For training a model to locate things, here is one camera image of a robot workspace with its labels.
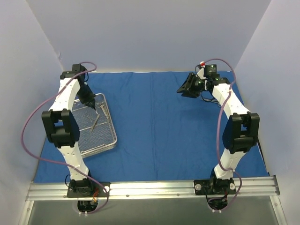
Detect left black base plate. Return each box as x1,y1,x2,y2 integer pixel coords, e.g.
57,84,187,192
67,179,110,198

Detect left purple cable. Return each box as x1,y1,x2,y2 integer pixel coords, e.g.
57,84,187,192
21,61,111,214

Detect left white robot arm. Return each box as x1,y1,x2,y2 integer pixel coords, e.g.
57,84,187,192
41,63,96,196

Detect steel tray divider rod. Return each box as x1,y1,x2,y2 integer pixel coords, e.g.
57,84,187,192
81,144,106,156

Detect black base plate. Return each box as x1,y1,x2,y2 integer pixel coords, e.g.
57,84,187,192
193,179,236,195
67,179,110,198

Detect blue surgical drape cloth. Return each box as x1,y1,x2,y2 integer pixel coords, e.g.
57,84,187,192
34,71,270,183

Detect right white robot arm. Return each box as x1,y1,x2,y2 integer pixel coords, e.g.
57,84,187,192
177,62,260,194

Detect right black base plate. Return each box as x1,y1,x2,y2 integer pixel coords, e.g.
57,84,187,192
193,179,236,195

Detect wire mesh instrument tray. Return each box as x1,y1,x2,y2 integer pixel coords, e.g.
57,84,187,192
72,93,117,158

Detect steel forceps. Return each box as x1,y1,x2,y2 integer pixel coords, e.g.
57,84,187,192
90,113,100,133

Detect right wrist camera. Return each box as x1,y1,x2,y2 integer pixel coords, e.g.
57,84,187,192
196,61,218,80

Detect front aluminium rail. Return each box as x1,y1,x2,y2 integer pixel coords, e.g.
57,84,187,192
26,177,280,201

